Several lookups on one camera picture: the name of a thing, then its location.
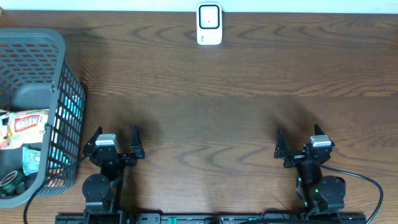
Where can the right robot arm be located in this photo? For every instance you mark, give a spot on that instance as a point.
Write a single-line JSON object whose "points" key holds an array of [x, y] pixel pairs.
{"points": [[321, 193]]}

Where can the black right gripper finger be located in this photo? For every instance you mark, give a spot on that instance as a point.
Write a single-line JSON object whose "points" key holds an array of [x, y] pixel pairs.
{"points": [[281, 147], [318, 130]]}

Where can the white barcode scanner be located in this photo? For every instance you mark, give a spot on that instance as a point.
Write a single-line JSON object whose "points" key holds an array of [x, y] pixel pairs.
{"points": [[209, 23]]}

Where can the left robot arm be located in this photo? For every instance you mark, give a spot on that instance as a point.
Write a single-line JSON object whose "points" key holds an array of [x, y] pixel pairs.
{"points": [[102, 191]]}

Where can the teal wet wipes pack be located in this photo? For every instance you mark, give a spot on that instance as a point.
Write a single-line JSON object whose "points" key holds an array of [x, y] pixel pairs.
{"points": [[30, 161]]}

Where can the green Zam-Buk box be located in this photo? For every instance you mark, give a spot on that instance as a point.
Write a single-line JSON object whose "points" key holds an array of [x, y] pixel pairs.
{"points": [[13, 184]]}

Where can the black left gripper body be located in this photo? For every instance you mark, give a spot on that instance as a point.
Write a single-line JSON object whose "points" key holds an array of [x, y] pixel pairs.
{"points": [[129, 163]]}

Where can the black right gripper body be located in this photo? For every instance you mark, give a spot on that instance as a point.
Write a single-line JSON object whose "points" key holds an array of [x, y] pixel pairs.
{"points": [[295, 157]]}

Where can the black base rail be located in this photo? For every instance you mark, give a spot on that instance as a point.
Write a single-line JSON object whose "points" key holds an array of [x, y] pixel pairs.
{"points": [[156, 218]]}

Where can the grey plastic shopping basket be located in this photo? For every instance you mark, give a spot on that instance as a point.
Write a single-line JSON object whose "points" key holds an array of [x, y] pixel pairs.
{"points": [[36, 75]]}

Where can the yellow snack bag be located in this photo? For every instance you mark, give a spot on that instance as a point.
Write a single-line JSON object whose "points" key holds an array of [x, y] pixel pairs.
{"points": [[24, 127]]}

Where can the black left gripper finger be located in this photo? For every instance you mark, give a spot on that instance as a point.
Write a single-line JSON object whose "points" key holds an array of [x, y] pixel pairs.
{"points": [[91, 144], [136, 145]]}

